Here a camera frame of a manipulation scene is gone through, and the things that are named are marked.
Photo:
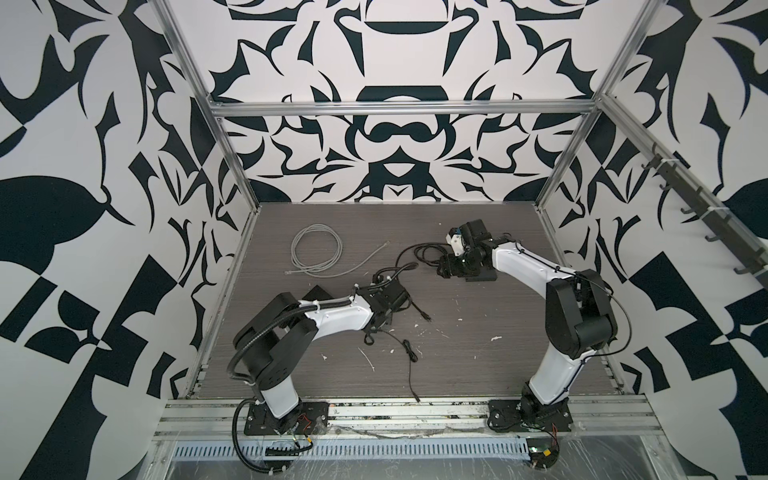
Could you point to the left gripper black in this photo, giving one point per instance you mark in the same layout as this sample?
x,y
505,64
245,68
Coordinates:
x,y
388,322

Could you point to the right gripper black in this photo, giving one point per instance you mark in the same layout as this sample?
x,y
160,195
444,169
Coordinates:
x,y
449,268

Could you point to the black network switch box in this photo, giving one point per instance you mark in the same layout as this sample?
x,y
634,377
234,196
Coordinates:
x,y
484,275

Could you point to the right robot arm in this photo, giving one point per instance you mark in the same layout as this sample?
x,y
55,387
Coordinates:
x,y
578,318

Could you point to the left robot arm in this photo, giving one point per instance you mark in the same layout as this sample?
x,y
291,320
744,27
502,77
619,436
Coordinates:
x,y
270,347

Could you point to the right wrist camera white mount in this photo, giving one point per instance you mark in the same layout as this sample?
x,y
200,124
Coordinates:
x,y
455,239

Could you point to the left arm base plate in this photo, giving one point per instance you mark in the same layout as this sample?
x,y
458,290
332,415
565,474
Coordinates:
x,y
305,419

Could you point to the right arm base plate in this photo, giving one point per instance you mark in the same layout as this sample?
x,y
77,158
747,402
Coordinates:
x,y
527,414

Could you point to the front aluminium rail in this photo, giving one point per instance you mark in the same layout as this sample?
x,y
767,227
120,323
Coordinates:
x,y
393,417

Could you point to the white slotted cable duct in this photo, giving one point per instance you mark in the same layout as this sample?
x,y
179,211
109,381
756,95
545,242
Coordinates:
x,y
362,449

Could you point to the aluminium frame crossbar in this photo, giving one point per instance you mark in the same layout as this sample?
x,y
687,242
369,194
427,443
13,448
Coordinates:
x,y
577,106

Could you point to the wall hook rack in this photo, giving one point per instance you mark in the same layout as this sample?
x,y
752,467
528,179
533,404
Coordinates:
x,y
701,204

